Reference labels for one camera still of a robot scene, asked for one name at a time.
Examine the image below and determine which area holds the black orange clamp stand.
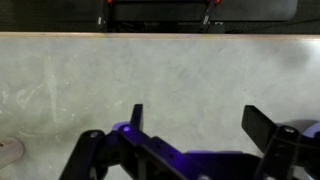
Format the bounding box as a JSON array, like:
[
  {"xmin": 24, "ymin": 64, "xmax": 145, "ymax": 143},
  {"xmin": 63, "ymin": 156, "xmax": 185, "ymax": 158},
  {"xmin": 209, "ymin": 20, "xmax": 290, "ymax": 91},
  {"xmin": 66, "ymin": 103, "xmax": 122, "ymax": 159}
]
[{"xmin": 97, "ymin": 0, "xmax": 299, "ymax": 33}]

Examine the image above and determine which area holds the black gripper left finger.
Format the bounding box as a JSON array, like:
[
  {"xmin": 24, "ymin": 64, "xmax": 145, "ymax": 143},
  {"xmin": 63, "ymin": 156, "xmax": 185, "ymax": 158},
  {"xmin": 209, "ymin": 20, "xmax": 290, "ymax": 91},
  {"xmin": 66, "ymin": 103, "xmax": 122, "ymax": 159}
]
[{"xmin": 130, "ymin": 104, "xmax": 143, "ymax": 130}]

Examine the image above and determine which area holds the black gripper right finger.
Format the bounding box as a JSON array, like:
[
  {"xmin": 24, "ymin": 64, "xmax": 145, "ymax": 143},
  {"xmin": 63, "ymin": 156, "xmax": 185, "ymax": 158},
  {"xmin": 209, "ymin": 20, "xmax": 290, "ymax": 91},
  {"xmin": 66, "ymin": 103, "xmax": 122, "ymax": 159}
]
[{"xmin": 241, "ymin": 105, "xmax": 277, "ymax": 152}]

